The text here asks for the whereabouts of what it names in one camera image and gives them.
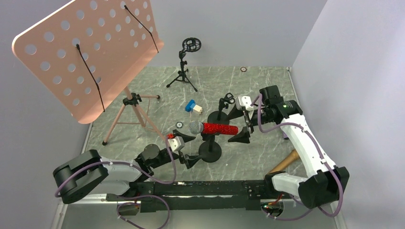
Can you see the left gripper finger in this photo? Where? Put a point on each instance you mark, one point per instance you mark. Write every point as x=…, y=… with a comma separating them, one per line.
x=190, y=161
x=186, y=138

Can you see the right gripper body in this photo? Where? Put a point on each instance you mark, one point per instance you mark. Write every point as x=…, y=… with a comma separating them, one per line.
x=248, y=120

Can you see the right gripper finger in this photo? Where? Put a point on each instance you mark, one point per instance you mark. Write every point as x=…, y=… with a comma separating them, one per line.
x=242, y=137
x=236, y=112

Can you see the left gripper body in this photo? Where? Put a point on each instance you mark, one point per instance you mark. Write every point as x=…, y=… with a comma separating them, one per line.
x=181, y=151

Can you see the red glitter microphone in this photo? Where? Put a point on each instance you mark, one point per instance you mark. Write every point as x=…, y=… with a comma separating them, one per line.
x=196, y=127

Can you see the black round mic stand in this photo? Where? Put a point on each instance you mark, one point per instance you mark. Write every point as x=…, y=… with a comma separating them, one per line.
x=210, y=151
x=220, y=117

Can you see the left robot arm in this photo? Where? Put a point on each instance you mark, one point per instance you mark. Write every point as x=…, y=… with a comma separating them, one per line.
x=90, y=173

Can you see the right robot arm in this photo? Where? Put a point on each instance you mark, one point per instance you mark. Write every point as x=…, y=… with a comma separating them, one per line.
x=325, y=181

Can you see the pink perforated music stand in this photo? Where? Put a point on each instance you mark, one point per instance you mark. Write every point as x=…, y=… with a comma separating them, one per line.
x=88, y=51

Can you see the small round disc near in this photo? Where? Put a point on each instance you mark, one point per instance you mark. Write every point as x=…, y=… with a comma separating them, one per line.
x=179, y=125

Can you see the blue and white toy block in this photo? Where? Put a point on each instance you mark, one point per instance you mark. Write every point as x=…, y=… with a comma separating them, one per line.
x=192, y=107

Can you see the purple glitter microphone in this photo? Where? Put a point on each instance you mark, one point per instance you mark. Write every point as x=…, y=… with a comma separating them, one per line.
x=285, y=136

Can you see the gold microphone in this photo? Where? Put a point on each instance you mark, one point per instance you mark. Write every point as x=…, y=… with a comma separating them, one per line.
x=292, y=157

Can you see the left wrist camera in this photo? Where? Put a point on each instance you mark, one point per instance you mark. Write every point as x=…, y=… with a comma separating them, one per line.
x=176, y=143

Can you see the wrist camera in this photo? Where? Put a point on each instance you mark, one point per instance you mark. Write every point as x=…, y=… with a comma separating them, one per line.
x=244, y=102
x=176, y=143

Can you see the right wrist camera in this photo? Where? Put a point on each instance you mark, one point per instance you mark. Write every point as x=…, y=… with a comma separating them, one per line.
x=244, y=102

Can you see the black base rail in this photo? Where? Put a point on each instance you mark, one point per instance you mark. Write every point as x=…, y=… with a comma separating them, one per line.
x=196, y=195

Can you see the black tripod shock mount stand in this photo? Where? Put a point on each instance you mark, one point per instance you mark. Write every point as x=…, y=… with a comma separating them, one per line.
x=188, y=45

